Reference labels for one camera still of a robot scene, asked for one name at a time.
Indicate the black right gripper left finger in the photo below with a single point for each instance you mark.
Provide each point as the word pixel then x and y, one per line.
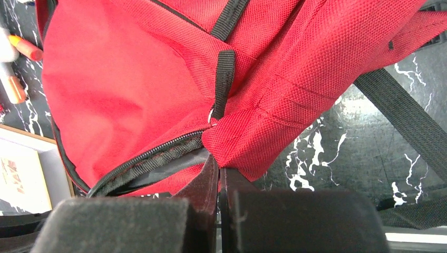
pixel 184 222

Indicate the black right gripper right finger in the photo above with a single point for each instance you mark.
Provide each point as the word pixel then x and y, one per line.
pixel 301 221

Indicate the red student backpack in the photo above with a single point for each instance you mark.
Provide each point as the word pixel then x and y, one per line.
pixel 135 85

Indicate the white furniture book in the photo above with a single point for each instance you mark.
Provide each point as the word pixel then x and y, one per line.
pixel 33 177

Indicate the grey orange-capped marker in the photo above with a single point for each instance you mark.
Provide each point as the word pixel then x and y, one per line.
pixel 11 84

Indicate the short orange marker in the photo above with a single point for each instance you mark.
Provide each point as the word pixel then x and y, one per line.
pixel 26 48

